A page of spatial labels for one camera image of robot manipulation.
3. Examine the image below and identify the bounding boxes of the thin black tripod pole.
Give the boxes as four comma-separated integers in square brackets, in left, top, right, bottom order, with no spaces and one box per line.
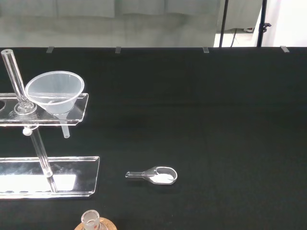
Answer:
[219,0,229,47]

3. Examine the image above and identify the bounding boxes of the grey fabric backdrop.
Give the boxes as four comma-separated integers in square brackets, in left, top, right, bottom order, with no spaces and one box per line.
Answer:
[0,0,262,48]

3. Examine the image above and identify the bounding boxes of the small round-bottom glass flask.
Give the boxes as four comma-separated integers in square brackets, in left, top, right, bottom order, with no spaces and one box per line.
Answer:
[81,210,108,230]

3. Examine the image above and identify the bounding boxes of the black table cloth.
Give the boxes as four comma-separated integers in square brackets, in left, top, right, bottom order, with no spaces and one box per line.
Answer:
[0,46,307,230]

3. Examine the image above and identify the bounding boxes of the cork ring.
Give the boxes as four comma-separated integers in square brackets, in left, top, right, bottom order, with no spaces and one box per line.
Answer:
[73,217,117,230]

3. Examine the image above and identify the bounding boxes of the translucent plastic funnel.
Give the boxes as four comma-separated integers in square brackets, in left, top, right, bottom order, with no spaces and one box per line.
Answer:
[24,70,85,139]

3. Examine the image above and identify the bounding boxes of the clear acrylic funnel stand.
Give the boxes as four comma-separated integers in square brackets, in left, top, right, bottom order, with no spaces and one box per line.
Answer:
[0,49,100,198]

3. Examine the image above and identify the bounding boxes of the black tripod pole with clamp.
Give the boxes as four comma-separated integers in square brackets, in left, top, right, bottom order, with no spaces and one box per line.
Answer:
[257,0,272,47]

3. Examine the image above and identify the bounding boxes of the clear glass weighing funnel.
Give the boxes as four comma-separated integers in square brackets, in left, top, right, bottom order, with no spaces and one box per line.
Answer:
[125,165,177,184]

